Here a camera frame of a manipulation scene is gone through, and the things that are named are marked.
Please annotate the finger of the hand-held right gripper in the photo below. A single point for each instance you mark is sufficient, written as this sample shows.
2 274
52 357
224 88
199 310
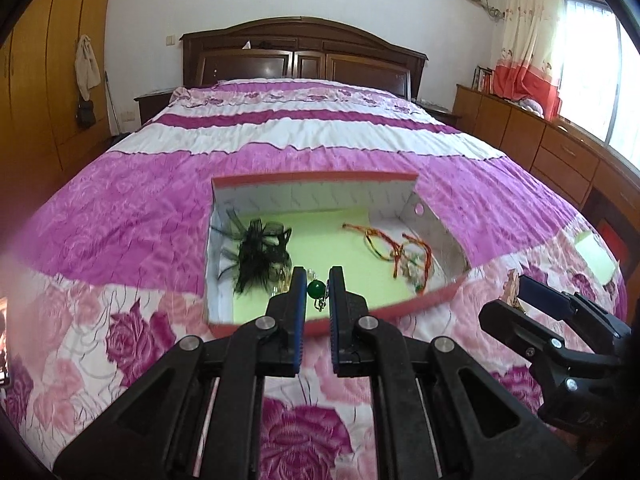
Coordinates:
542 292
525 330

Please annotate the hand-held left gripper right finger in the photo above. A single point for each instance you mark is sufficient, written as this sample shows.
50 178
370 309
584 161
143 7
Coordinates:
332 315

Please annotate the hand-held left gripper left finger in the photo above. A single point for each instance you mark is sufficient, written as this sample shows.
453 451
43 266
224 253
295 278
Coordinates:
299 310

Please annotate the green bead pendant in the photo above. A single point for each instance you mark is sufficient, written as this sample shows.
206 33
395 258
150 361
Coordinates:
316 290

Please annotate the pink gold hair clip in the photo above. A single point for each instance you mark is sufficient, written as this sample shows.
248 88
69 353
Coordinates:
513 287

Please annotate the red cardboard box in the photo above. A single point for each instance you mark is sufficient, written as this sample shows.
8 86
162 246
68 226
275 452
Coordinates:
320 192

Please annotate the green paper sheet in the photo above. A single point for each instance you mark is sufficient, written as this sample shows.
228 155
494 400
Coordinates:
595 257

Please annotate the black feather hair accessory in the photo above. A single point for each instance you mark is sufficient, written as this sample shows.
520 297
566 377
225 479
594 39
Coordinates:
257 250

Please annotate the green paper liner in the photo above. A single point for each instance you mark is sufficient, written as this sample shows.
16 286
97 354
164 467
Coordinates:
325 240

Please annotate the long wooden cabinet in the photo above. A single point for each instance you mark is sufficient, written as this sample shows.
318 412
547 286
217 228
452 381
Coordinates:
520 130

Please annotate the grey pink cloth bundle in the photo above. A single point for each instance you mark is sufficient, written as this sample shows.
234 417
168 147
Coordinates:
531 106

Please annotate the pink floral bedspread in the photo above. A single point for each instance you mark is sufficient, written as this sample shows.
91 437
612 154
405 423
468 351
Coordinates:
140 210

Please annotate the dark wooden nightstand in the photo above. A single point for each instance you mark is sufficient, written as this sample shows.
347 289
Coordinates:
152 107
442 112

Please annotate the books on cabinet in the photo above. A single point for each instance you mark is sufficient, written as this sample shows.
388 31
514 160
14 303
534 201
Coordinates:
482 80

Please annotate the window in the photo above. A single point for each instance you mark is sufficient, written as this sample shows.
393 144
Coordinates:
595 70

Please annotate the cream and red curtain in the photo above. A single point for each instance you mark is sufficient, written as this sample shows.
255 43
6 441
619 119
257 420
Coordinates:
530 45

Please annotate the dark wooden headboard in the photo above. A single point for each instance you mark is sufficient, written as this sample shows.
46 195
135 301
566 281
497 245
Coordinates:
300 35

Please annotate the thin metal rod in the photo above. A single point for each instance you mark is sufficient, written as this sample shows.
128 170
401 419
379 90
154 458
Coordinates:
111 105

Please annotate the hanging dark bag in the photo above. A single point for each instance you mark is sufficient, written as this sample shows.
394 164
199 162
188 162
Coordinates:
86 115

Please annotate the hanging beige cloth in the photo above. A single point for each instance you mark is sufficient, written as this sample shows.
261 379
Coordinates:
87 67

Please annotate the wooden wardrobe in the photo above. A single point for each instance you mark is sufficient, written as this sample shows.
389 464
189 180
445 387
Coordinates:
45 85

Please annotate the white wall socket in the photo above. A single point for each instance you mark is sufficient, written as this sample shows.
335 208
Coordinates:
129 115

